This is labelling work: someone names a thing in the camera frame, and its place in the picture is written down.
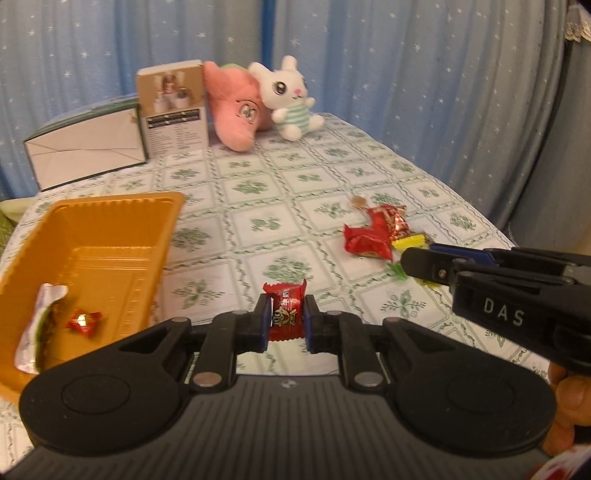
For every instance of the grey curtain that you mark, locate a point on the grey curtain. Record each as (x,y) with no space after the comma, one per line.
(554,138)

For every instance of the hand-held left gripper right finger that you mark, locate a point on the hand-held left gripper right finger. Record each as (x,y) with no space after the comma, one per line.
(309,328)

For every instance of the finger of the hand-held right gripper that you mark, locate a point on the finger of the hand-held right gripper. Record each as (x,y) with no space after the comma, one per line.
(422,265)
(455,252)

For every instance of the person's right hand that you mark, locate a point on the person's right hand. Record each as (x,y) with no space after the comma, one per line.
(570,406)

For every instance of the red and silver foil candy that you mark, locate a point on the red and silver foil candy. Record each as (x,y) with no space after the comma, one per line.
(398,221)

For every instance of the red snack packet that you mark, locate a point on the red snack packet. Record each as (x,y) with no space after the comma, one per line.
(367,242)

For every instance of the white and green box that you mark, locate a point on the white and green box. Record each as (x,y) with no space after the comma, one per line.
(87,147)

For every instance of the orange plastic tray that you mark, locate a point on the orange plastic tray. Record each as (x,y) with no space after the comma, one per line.
(106,258)

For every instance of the green candy wrapper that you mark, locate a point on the green candy wrapper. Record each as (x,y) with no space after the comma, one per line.
(398,269)

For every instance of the small brown candy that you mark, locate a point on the small brown candy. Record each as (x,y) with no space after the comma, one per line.
(358,201)

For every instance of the white bunny plush toy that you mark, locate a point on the white bunny plush toy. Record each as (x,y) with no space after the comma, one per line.
(288,97)

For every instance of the yellow wrapped candy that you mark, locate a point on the yellow wrapped candy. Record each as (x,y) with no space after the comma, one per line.
(408,242)

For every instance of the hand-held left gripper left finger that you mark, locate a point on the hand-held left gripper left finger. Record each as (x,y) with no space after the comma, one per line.
(264,323)

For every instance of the pale green object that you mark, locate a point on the pale green object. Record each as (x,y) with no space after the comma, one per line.
(11,207)

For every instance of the pink plush toy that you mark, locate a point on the pink plush toy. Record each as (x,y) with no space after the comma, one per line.
(233,106)

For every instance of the white snack wrapper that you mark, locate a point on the white snack wrapper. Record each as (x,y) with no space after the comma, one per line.
(34,332)

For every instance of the brown product box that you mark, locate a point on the brown product box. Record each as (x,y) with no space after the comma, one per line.
(173,115)

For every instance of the blue star curtain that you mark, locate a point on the blue star curtain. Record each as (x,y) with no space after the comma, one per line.
(392,69)

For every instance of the green floral tablecloth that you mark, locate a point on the green floral tablecloth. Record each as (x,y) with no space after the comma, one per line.
(277,221)

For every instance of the red and white clothing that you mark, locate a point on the red and white clothing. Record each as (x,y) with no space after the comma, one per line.
(565,466)

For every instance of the small red foil candy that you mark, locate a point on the small red foil candy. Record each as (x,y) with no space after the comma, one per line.
(83,321)

